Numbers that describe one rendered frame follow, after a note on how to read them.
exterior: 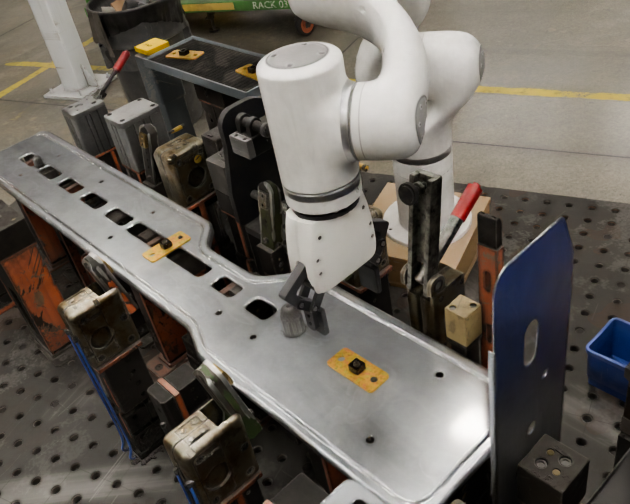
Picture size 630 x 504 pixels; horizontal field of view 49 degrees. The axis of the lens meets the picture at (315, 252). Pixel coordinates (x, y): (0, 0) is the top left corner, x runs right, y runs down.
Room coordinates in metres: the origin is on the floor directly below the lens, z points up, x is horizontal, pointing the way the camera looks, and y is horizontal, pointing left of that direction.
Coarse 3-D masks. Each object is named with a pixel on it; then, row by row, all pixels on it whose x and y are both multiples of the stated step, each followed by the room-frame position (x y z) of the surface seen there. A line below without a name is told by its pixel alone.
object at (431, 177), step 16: (416, 176) 0.74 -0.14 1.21; (432, 176) 0.73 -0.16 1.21; (400, 192) 0.72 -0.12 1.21; (416, 192) 0.70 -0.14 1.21; (432, 192) 0.71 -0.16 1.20; (416, 208) 0.73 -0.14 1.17; (432, 208) 0.71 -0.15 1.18; (416, 224) 0.73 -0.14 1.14; (432, 224) 0.71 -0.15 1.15; (416, 240) 0.73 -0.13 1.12; (432, 240) 0.71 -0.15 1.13; (416, 256) 0.73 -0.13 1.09; (432, 256) 0.71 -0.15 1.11; (416, 272) 0.73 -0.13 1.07; (432, 272) 0.71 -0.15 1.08
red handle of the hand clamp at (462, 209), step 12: (468, 192) 0.78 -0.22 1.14; (480, 192) 0.78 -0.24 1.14; (456, 204) 0.78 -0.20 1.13; (468, 204) 0.77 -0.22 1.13; (456, 216) 0.76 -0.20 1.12; (444, 228) 0.76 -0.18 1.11; (456, 228) 0.75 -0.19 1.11; (444, 240) 0.74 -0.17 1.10; (444, 252) 0.74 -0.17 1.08; (420, 276) 0.72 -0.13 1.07
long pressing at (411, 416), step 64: (64, 192) 1.29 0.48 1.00; (128, 192) 1.23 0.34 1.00; (128, 256) 1.01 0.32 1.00; (192, 320) 0.81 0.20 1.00; (256, 320) 0.78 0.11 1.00; (384, 320) 0.72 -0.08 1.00; (256, 384) 0.65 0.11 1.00; (320, 384) 0.63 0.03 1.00; (384, 384) 0.60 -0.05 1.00; (448, 384) 0.58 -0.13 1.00; (320, 448) 0.53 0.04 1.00; (384, 448) 0.51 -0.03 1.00; (448, 448) 0.49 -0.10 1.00
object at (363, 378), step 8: (344, 352) 0.67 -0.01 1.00; (352, 352) 0.67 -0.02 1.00; (328, 360) 0.66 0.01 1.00; (336, 360) 0.66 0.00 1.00; (344, 360) 0.66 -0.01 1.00; (352, 360) 0.65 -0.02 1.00; (360, 360) 0.64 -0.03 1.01; (336, 368) 0.64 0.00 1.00; (344, 368) 0.64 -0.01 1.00; (352, 368) 0.63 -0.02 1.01; (360, 368) 0.63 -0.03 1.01; (368, 368) 0.63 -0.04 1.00; (376, 368) 0.63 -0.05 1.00; (344, 376) 0.63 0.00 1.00; (352, 376) 0.63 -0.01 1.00; (360, 376) 0.62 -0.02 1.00; (368, 376) 0.62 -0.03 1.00; (376, 376) 0.62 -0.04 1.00; (384, 376) 0.61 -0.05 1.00; (360, 384) 0.61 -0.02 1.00; (368, 384) 0.61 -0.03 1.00; (376, 384) 0.60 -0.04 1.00; (368, 392) 0.60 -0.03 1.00
